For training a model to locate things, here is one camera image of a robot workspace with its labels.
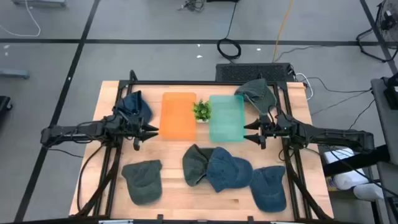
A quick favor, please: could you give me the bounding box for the grey side table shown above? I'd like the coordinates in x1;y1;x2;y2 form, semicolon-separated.
370;77;398;162

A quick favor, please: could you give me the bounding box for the yellow hanging cable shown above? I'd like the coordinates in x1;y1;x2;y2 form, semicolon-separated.
272;0;295;63

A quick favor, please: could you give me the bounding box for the small potted green plant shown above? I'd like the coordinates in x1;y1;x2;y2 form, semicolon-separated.
192;99;213;123

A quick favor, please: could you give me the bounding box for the black flat beam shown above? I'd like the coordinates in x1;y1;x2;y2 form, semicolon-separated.
322;144;391;177

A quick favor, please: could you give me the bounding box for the white floor cable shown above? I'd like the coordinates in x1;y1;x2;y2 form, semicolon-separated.
0;0;42;37

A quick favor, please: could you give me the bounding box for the black hanging cable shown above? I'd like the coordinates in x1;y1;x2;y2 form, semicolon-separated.
216;1;243;62

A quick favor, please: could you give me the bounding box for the white paper towel roll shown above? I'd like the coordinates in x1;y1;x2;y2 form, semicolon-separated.
329;170;371;190
353;183;385;200

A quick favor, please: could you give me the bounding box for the black floor fan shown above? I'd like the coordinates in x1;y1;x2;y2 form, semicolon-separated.
356;0;398;63

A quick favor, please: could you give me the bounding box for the grey platform base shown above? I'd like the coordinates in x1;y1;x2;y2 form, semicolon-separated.
12;0;68;7

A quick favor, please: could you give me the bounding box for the blue denim cap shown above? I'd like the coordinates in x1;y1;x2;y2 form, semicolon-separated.
113;90;154;125
249;165;287;213
206;146;254;194

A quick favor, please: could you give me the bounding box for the grey-blue floor bar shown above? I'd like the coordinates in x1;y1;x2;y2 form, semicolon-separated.
0;68;30;80

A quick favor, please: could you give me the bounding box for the black perforated computer case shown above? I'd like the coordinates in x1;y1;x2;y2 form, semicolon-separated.
215;62;295;83

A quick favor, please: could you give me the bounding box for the thin black drooping cable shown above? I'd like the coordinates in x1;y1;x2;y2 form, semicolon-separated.
76;142;106;215

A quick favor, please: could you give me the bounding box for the black equipment box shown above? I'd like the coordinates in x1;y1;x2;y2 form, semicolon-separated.
382;72;398;110

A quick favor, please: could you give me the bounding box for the black aluminium table frame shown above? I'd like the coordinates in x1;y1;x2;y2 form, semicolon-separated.
74;70;335;224

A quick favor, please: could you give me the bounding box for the teal plastic bin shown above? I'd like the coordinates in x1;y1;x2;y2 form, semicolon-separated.
208;94;246;143

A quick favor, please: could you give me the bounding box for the black cable bundle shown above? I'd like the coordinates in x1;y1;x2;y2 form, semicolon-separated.
177;0;206;12

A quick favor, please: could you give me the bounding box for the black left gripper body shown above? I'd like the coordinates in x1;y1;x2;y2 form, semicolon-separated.
105;112;146;152

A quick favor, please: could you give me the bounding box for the white looped cable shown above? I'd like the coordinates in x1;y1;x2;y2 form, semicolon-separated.
294;73;314;101

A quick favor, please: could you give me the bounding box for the orange plastic bin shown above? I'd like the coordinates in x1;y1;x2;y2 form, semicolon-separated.
159;91;198;141

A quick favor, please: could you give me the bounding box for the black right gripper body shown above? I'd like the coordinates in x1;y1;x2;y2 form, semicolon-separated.
259;113;300;151

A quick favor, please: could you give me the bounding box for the dark green denim cap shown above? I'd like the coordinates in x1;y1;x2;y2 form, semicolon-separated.
182;143;215;187
121;159;164;206
233;78;277;115

